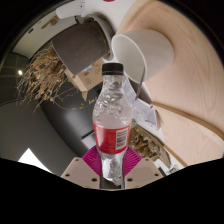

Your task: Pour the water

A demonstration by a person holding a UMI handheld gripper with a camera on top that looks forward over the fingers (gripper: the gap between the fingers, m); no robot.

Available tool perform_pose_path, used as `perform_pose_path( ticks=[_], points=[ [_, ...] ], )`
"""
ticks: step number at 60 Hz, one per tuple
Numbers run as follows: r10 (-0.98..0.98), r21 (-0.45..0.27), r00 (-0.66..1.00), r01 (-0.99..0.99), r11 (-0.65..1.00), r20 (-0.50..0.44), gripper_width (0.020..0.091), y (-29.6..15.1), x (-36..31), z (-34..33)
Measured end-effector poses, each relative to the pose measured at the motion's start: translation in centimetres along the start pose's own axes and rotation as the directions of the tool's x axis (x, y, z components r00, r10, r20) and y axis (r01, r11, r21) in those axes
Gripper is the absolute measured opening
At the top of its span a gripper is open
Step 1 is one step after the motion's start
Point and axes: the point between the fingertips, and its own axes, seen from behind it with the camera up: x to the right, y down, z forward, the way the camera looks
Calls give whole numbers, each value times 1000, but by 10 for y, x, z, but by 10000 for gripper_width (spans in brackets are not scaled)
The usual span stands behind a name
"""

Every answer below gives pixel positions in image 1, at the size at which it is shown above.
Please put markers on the dried plant in grey pot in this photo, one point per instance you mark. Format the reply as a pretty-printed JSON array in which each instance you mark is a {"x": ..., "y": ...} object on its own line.
[{"x": 80, "y": 46}]

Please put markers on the thin metal stirrer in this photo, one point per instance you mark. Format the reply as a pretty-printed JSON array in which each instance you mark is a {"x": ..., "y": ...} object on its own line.
[{"x": 141, "y": 83}]

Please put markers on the clear plastic bottle red label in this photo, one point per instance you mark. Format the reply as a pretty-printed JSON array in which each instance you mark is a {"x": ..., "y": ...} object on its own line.
[{"x": 111, "y": 116}]

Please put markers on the grey plant saucer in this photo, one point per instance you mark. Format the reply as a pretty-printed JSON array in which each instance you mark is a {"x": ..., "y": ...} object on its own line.
[{"x": 106, "y": 30}]

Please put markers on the golden brown relief sculpture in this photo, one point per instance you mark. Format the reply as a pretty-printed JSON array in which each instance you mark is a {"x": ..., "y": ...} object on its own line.
[{"x": 148, "y": 143}]

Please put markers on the white cup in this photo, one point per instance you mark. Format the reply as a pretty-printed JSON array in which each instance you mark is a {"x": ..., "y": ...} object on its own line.
[{"x": 150, "y": 50}]

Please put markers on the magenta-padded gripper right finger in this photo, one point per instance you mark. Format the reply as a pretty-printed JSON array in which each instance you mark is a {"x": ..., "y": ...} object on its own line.
[{"x": 143, "y": 171}]

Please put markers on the large ceiling light panel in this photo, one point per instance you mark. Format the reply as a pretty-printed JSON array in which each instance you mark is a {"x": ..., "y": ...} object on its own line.
[{"x": 31, "y": 160}]

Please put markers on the round ceiling spot lights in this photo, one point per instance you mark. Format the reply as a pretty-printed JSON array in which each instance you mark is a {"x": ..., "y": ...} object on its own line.
[{"x": 20, "y": 72}]

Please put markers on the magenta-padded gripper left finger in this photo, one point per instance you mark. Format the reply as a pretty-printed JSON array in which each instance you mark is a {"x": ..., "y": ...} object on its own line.
[{"x": 80, "y": 171}]

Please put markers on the light wooden board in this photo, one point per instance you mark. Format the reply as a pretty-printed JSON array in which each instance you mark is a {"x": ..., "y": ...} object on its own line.
[{"x": 190, "y": 83}]

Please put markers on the flat round red coaster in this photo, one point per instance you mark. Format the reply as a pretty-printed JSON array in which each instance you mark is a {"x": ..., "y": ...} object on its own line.
[{"x": 109, "y": 0}]

